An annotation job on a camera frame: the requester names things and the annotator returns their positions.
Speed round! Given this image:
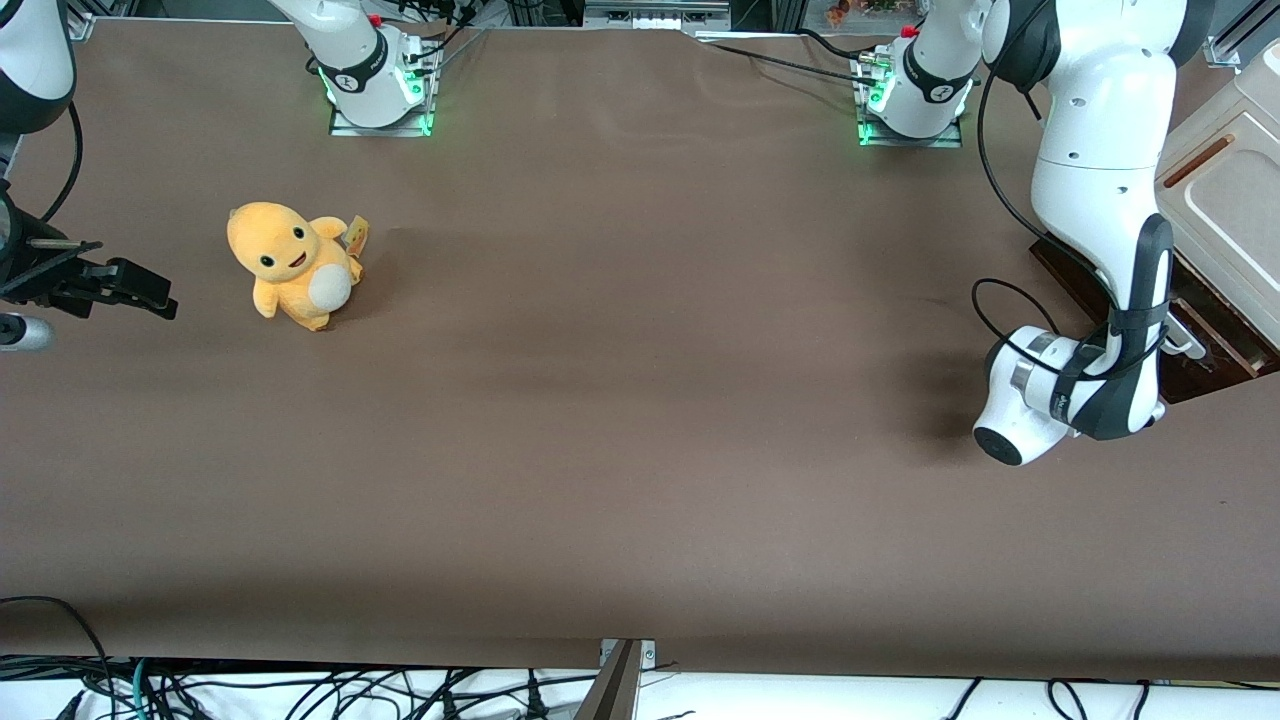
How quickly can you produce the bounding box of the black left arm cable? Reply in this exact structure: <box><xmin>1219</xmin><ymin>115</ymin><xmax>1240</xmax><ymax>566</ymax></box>
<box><xmin>970</xmin><ymin>0</ymin><xmax>1171</xmax><ymax>401</ymax></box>

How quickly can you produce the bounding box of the aluminium profile beam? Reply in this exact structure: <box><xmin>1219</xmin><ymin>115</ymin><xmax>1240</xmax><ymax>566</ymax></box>
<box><xmin>575</xmin><ymin>640</ymin><xmax>643</xmax><ymax>720</ymax></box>

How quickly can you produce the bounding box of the aluminium frame profile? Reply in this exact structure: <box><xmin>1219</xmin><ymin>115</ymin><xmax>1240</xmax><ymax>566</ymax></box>
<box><xmin>1205</xmin><ymin>0</ymin><xmax>1280</xmax><ymax>69</ymax></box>

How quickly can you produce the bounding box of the long black table cable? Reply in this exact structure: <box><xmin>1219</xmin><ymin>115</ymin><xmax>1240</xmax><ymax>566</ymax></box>
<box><xmin>695</xmin><ymin>38</ymin><xmax>881</xmax><ymax>86</ymax></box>

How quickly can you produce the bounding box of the brown table cover sheet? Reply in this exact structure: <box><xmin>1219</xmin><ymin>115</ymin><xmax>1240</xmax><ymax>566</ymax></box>
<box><xmin>0</xmin><ymin>18</ymin><xmax>1280</xmax><ymax>683</ymax></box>

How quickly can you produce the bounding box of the brown wooden drawer handle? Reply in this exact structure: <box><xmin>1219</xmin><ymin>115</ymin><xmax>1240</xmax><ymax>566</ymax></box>
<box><xmin>1163</xmin><ymin>133</ymin><xmax>1238</xmax><ymax>189</ymax></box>

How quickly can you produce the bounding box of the silver electronics box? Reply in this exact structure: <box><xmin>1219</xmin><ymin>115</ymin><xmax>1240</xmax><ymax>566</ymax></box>
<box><xmin>583</xmin><ymin>0</ymin><xmax>733</xmax><ymax>31</ymax></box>

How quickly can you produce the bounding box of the yellow plush toy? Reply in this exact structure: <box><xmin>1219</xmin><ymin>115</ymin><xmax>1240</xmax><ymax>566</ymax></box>
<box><xmin>226</xmin><ymin>201</ymin><xmax>370</xmax><ymax>333</ymax></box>

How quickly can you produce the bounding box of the dark brown wooden board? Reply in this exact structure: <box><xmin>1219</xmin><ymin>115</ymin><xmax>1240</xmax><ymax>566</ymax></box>
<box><xmin>1030</xmin><ymin>235</ymin><xmax>1280</xmax><ymax>406</ymax></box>

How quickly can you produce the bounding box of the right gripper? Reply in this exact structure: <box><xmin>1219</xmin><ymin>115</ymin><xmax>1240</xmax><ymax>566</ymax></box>
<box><xmin>0</xmin><ymin>190</ymin><xmax>178</xmax><ymax>351</ymax></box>

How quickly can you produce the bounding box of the short black table cable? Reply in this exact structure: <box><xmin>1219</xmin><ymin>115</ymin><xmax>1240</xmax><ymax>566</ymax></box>
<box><xmin>798</xmin><ymin>28</ymin><xmax>886</xmax><ymax>61</ymax></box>

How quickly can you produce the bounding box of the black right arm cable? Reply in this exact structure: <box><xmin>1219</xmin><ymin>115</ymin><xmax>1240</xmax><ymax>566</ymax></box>
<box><xmin>38</xmin><ymin>100</ymin><xmax>84</xmax><ymax>223</ymax></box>

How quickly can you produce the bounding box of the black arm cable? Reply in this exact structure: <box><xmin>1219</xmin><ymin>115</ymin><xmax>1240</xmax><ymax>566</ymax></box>
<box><xmin>970</xmin><ymin>0</ymin><xmax>1171</xmax><ymax>401</ymax></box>
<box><xmin>38</xmin><ymin>100</ymin><xmax>84</xmax><ymax>223</ymax></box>

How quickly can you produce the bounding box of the black looped cable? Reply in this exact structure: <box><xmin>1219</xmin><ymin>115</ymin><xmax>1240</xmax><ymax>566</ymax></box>
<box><xmin>0</xmin><ymin>596</ymin><xmax>109</xmax><ymax>720</ymax></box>

